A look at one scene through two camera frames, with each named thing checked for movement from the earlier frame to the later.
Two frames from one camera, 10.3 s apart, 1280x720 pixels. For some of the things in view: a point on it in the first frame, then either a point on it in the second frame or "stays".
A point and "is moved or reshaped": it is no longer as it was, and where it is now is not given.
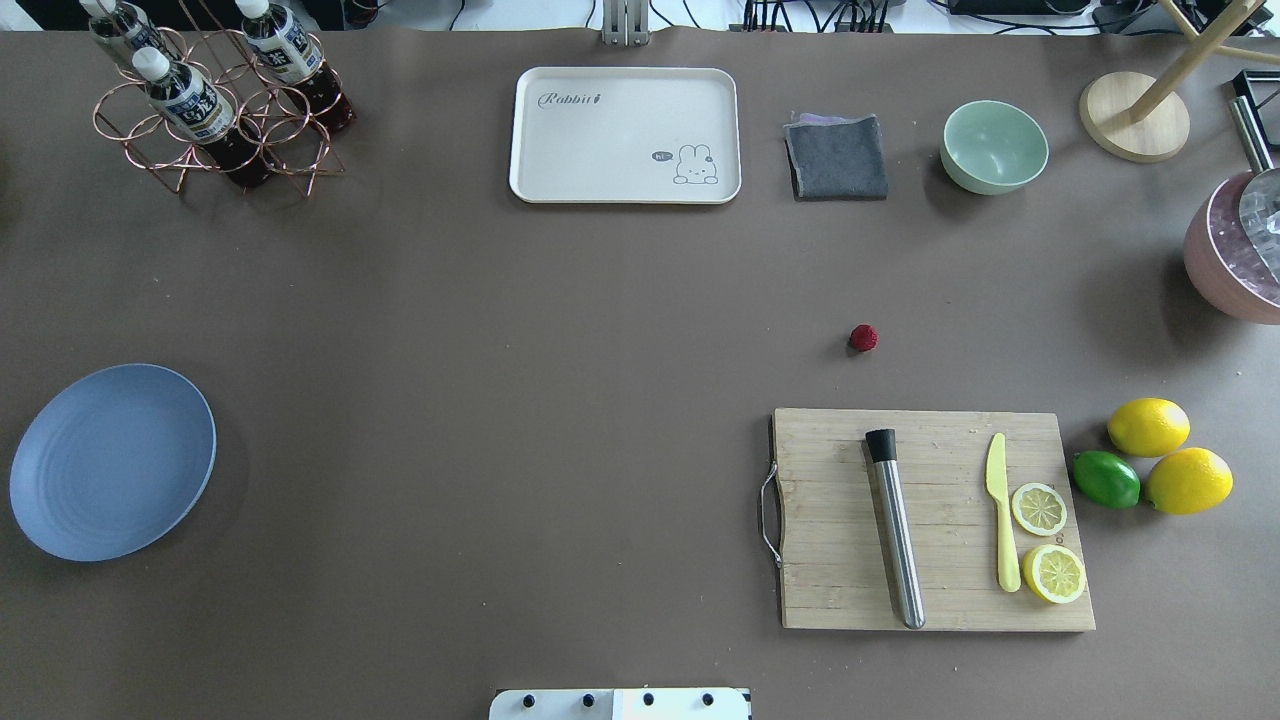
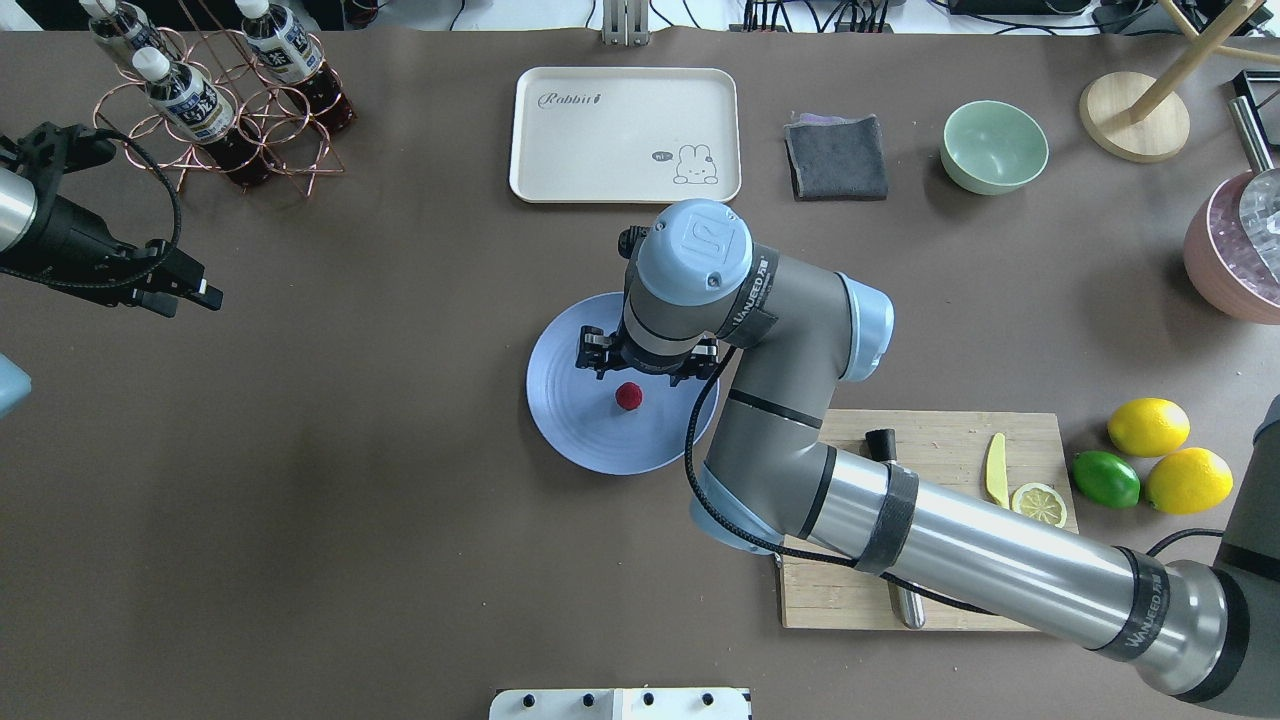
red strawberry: x=864 y=337 is moved or reshaped
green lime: x=1105 y=479 stays
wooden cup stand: x=1136 y=118 stays
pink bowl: x=1221 y=258 stays
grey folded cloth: x=836 y=159 stays
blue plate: x=112 y=461 -> x=627 y=422
